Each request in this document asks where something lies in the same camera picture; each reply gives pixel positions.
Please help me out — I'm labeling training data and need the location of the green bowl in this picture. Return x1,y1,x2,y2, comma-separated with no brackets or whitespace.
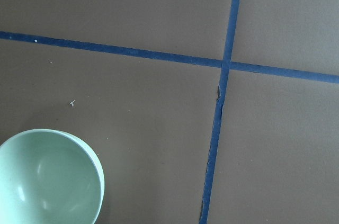
1,129,105,223

